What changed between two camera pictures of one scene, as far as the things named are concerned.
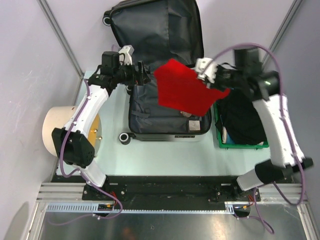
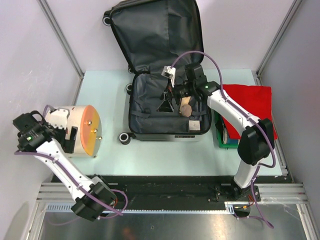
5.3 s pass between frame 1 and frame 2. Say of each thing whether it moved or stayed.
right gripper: moved
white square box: stayed
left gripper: moved
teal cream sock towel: stayed
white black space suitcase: stayed
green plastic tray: stayed
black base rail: stayed
